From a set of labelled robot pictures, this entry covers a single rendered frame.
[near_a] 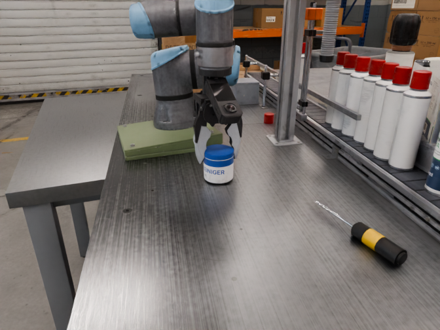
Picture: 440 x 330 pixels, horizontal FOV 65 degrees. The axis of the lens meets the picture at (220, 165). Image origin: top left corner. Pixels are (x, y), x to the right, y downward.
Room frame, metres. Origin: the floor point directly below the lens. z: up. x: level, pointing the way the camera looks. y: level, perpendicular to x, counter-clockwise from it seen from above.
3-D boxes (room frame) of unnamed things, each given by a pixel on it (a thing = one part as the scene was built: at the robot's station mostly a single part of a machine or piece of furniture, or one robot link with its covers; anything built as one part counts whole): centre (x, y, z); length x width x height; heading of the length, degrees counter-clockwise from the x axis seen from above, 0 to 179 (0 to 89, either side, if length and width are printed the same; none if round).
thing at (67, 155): (1.24, 0.19, 0.81); 0.90 x 0.90 x 0.04; 20
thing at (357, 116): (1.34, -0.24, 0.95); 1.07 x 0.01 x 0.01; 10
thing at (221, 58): (0.75, 0.01, 1.10); 0.08 x 0.08 x 0.05
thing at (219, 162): (0.73, 0.00, 0.87); 0.07 x 0.07 x 0.07
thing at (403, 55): (1.19, -0.59, 1.03); 0.09 x 0.09 x 0.30
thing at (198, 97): (0.76, 0.01, 1.02); 0.09 x 0.08 x 0.12; 19
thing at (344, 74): (0.95, -0.34, 0.98); 0.05 x 0.05 x 0.20
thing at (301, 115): (1.04, -0.28, 1.05); 0.10 x 0.04 x 0.33; 100
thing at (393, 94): (0.75, -0.38, 0.98); 0.05 x 0.05 x 0.20
